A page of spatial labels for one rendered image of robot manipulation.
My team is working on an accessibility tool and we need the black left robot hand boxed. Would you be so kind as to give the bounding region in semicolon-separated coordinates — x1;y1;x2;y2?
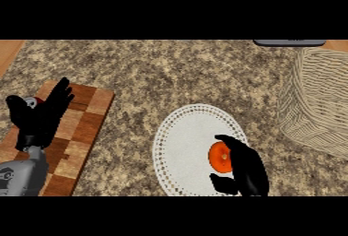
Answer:
4;77;76;153

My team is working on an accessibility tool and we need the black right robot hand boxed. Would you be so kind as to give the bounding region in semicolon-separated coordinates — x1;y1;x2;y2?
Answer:
207;134;269;197

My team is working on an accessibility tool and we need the orange squash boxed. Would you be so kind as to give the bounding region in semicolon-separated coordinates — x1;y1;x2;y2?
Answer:
206;141;234;173

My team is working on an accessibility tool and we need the white round placemat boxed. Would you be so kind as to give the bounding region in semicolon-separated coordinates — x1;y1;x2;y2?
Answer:
150;103;250;197

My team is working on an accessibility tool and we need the cream wicker basket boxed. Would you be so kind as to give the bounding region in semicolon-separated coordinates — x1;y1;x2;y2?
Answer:
275;46;348;159

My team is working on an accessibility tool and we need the red can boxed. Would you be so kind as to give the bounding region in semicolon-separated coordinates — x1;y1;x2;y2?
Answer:
23;96;45;110

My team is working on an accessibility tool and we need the checkered wooden cutting board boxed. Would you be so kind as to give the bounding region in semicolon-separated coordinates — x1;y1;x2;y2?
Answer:
0;79;115;197

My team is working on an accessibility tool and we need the dark grey appliance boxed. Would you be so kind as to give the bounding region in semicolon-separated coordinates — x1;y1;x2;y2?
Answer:
252;39;327;48

